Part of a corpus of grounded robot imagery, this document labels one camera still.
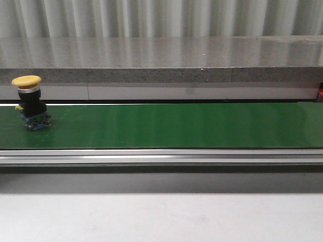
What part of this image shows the grey speckled stone counter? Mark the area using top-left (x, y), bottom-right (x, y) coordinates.
top-left (1, 36), bottom-right (322, 102)

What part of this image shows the green conveyor belt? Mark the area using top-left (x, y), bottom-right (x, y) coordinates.
top-left (1, 102), bottom-right (322, 149)

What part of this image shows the white pleated curtain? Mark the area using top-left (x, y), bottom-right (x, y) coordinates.
top-left (1, 1), bottom-right (322, 37)

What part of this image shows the aluminium conveyor frame rail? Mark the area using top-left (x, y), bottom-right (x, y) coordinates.
top-left (1, 148), bottom-right (322, 173)

